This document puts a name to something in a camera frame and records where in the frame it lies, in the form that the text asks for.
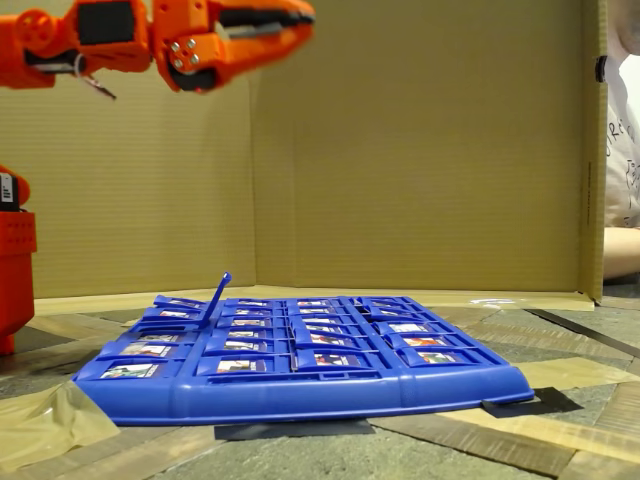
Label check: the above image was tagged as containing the person in white t-shirt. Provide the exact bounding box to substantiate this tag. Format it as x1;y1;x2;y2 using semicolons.
602;0;640;284

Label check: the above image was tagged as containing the blue plastic game board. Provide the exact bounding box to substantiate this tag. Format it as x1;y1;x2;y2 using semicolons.
72;294;536;427

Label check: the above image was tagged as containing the red character tile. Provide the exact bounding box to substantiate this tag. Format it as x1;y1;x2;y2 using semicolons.
192;271;234;331
122;330;199;346

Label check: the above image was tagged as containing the brown cardboard wall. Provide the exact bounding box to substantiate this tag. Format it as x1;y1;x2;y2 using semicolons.
0;0;609;306

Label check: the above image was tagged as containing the long thin black tape strip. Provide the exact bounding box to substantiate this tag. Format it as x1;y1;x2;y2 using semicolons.
523;307;640;362

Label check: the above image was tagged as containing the red and black wire bundle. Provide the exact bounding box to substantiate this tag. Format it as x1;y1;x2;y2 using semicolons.
72;53;119;101

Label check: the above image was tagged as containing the blue cartridge with orange label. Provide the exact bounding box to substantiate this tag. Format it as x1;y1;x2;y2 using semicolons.
384;333;476;350

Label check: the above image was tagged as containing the crinkled clear tape sheet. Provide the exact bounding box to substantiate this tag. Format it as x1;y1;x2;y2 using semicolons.
0;382;121;474

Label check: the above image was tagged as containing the brown clear tape patch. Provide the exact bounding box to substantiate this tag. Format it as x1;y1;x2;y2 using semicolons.
517;357;640;390

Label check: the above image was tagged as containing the blue cartridge with white label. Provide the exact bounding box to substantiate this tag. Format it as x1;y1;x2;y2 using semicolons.
372;320;454;336

